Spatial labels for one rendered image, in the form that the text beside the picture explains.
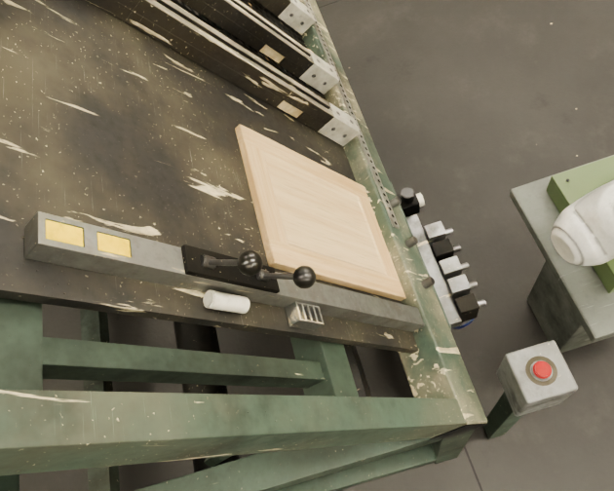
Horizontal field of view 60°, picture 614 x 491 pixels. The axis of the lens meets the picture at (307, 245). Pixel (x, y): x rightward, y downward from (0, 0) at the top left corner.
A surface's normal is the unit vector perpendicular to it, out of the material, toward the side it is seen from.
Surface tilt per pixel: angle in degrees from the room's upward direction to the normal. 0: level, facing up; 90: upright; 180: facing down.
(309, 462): 0
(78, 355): 58
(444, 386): 32
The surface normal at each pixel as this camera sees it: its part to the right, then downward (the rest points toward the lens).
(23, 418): 0.71, -0.50
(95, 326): -0.18, -0.44
